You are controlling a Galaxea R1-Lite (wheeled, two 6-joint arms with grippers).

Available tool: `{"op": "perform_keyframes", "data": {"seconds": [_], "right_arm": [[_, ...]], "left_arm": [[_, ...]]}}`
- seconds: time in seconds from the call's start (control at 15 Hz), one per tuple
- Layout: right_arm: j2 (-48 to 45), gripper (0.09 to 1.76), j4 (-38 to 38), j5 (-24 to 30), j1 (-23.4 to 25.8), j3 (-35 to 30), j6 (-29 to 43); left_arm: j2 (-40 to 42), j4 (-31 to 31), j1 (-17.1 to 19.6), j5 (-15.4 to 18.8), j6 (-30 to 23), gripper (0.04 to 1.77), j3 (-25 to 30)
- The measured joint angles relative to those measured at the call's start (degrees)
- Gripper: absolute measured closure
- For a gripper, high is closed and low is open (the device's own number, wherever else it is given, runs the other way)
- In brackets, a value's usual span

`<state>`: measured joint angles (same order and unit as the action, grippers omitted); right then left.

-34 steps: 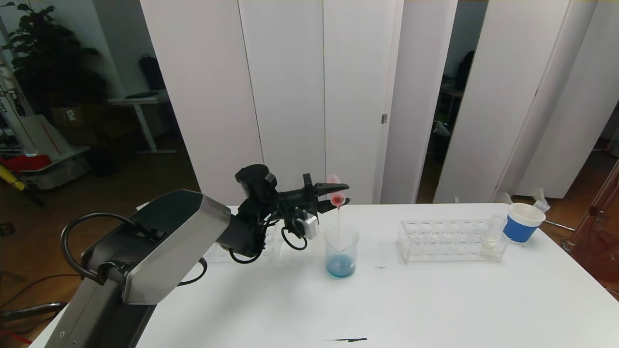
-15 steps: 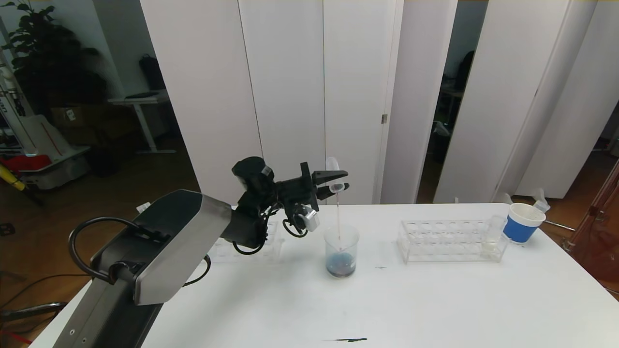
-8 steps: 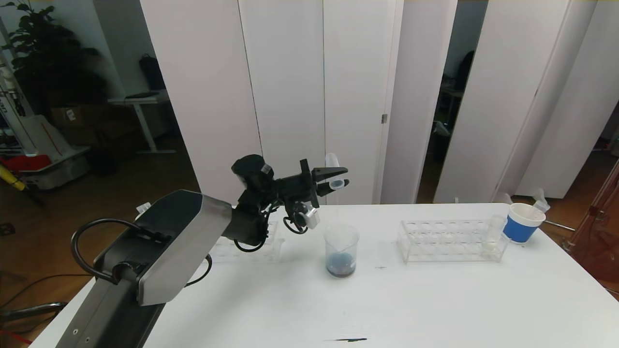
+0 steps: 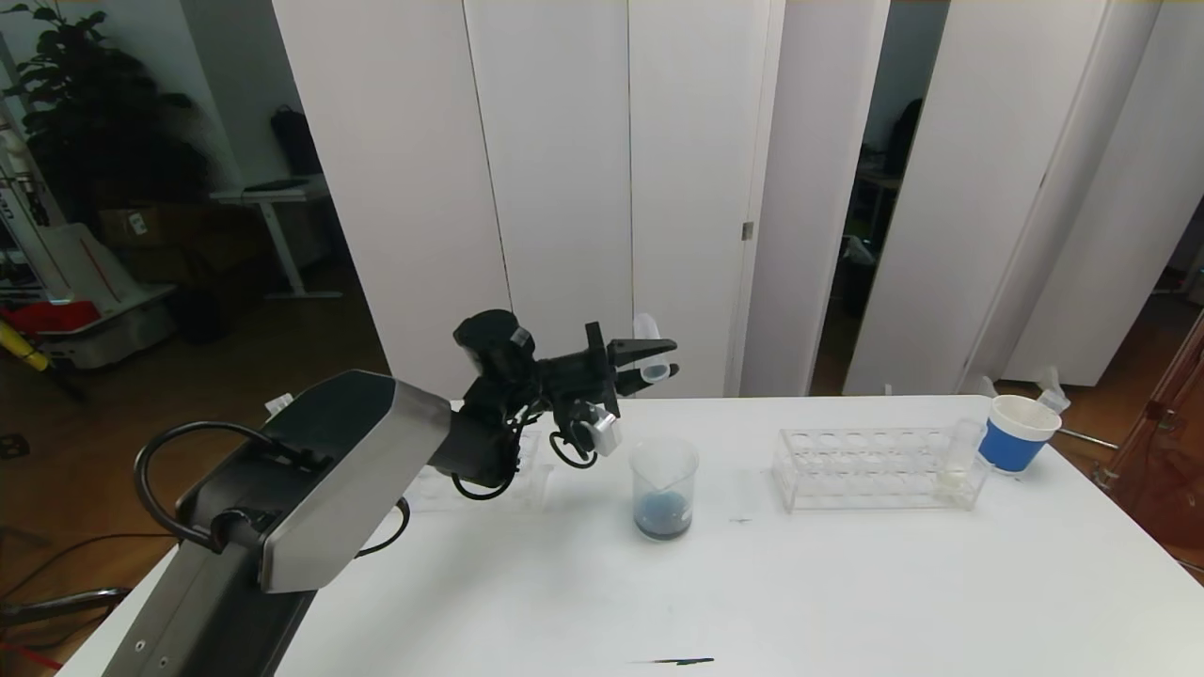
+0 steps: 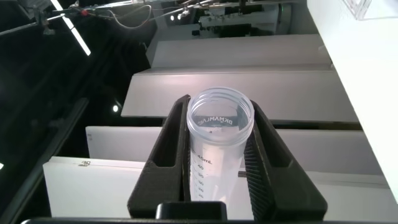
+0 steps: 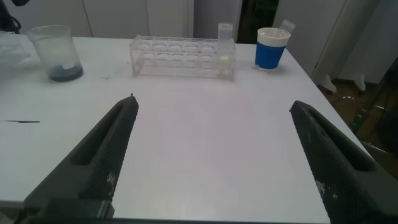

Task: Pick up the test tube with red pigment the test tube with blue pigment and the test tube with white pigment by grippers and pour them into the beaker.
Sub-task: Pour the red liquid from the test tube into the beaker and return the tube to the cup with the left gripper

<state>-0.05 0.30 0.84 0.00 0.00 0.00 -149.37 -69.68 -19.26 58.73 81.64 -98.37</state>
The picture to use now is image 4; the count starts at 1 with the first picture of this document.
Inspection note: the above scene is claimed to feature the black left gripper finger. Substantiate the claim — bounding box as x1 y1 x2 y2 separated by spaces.
606 338 678 368
614 363 680 397

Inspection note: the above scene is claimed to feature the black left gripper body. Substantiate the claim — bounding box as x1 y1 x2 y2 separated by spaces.
538 321 621 418

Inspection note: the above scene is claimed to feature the test tube with red liquid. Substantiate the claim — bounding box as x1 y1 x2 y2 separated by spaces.
631 313 672 385

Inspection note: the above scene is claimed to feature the graduated clear plastic test tube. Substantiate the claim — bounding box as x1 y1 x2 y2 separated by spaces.
1035 367 1070 419

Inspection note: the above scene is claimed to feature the clear plastic test tube rack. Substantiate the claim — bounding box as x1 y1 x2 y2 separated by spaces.
771 428 989 511
404 429 554 513

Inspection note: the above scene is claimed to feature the clear glass beaker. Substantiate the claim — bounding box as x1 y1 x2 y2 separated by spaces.
629 436 700 543

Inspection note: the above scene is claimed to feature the test tube with pale liquid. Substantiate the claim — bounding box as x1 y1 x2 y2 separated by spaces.
936 417 982 493

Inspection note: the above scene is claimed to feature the white office desk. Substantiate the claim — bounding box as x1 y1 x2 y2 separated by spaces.
210 175 344 300

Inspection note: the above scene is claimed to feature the blue white paper cup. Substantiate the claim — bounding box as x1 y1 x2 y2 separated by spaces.
978 395 1062 474

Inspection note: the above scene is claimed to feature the black backpack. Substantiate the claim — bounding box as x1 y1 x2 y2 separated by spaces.
269 104 325 178

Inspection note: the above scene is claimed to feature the brown cardboard box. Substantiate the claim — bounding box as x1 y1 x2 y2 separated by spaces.
99 200 274 281

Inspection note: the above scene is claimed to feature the white machine housing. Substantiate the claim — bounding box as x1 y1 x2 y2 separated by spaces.
38 224 178 370

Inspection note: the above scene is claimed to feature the metal light stand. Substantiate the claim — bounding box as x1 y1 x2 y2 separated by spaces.
1052 306 1204 490

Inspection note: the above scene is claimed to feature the dark green potted plant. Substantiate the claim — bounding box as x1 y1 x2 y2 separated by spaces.
0 0 213 231

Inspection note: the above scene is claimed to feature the grey metal floor leg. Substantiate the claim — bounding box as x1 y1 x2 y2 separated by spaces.
0 588 133 623

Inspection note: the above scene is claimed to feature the white printed column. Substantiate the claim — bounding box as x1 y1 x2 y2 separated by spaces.
0 33 76 304

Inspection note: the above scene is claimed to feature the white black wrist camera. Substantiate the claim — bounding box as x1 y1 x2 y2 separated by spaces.
581 401 624 458

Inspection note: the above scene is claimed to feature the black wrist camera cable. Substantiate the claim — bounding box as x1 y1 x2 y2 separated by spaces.
547 421 605 469

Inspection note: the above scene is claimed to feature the black wrist joint cable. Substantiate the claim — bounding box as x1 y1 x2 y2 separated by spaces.
450 468 520 502

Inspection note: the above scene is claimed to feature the dark arm cable loop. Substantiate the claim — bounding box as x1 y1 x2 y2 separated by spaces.
350 496 413 559

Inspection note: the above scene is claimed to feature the thick black shoulder cable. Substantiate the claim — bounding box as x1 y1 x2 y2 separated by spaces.
134 420 316 548

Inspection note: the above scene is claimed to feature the black floor cable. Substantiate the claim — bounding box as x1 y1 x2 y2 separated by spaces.
0 533 180 603

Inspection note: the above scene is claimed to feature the yellow handled tool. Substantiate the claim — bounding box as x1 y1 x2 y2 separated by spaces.
0 318 53 372

